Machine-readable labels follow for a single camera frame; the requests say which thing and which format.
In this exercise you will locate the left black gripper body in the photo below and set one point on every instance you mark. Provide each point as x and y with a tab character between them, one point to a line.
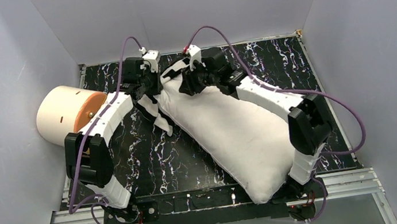
151	85

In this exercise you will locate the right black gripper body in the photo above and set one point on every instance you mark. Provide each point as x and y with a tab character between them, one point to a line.
207	78

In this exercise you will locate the black white striped pillowcase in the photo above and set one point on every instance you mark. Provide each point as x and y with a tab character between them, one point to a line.
149	106

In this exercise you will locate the white pillow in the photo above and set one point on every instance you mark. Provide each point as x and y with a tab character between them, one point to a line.
247	141

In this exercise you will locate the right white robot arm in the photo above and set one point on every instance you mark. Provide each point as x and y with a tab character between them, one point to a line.
306	115

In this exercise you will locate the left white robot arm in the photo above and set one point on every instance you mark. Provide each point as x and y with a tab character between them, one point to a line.
87	156

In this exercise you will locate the white orange cylinder roll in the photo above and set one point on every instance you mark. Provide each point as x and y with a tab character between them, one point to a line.
66	109

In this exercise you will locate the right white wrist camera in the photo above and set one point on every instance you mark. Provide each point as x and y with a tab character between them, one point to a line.
193	52

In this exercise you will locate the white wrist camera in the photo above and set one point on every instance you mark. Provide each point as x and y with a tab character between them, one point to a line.
193	52
152	57

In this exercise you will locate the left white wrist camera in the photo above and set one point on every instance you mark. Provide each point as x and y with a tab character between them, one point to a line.
152	57

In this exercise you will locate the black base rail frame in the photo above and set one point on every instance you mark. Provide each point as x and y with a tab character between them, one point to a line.
221	205

